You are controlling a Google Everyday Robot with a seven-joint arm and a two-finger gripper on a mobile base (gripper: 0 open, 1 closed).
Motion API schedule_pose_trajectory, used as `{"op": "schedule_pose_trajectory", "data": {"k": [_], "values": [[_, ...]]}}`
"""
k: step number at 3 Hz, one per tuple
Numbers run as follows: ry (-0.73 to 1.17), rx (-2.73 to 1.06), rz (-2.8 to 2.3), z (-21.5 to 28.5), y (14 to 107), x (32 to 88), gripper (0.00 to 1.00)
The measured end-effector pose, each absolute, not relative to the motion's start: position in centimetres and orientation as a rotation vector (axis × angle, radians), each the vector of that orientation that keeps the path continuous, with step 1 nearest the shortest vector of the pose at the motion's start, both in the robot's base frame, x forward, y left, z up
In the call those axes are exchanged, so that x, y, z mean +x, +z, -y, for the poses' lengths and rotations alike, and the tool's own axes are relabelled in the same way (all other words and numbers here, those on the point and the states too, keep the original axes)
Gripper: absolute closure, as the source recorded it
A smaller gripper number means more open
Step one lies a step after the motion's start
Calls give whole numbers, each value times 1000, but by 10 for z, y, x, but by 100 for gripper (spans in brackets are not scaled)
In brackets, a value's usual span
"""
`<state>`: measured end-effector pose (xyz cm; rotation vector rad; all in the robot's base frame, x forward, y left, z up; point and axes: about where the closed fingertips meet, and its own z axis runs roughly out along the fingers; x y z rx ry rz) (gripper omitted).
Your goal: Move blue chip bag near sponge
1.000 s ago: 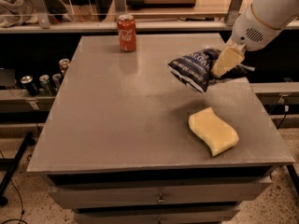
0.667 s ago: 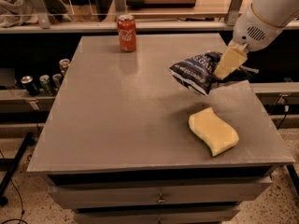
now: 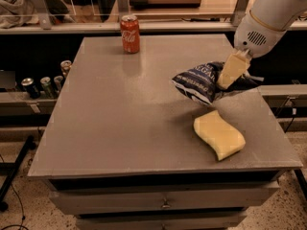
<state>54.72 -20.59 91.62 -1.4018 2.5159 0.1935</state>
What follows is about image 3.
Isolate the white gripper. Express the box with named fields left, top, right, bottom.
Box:
left=217, top=10, right=287, bottom=89

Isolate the blue chip bag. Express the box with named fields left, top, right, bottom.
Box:
left=172, top=61, right=264, bottom=105

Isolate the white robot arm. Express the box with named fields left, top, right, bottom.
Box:
left=217, top=0, right=307, bottom=89

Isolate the yellow sponge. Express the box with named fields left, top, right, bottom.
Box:
left=193, top=110, right=246, bottom=161

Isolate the red cola can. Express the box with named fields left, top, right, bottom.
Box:
left=120, top=14, right=140, bottom=54

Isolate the grey drawer cabinet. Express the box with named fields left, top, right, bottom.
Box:
left=29, top=34, right=300, bottom=220

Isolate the patterned upright can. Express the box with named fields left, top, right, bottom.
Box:
left=60, top=60, right=72, bottom=78

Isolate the silver can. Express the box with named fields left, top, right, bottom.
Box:
left=54, top=76, right=64, bottom=92

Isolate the green can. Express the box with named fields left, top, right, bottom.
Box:
left=40, top=77, right=57, bottom=99

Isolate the dark blue can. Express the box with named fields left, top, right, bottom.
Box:
left=21, top=78, right=40, bottom=99

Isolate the grey cloth pile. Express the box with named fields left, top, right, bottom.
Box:
left=0, top=0, right=70, bottom=30

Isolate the black stand leg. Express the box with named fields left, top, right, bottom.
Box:
left=0, top=135, right=36, bottom=212

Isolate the metal rail bracket right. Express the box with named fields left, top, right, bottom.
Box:
left=230, top=0, right=249, bottom=27

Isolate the metal rail bracket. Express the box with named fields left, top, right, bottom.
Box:
left=33, top=0, right=52, bottom=30
left=115, top=0, right=130, bottom=21
left=230, top=0, right=249, bottom=27

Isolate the metal rail bracket middle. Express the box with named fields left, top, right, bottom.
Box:
left=115, top=0, right=130, bottom=21

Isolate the lower drawer with handle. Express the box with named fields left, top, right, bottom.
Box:
left=76, top=211, right=247, bottom=230

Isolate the drawer with handle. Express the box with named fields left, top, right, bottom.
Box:
left=50, top=181, right=279, bottom=216
left=76, top=211, right=247, bottom=230

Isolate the metal rail bracket left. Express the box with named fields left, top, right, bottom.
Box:
left=33, top=0, right=52, bottom=30

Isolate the upper drawer with handle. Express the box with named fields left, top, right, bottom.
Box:
left=50, top=181, right=279, bottom=216

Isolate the black floor cable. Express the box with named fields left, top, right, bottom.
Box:
left=0, top=153, right=30, bottom=230

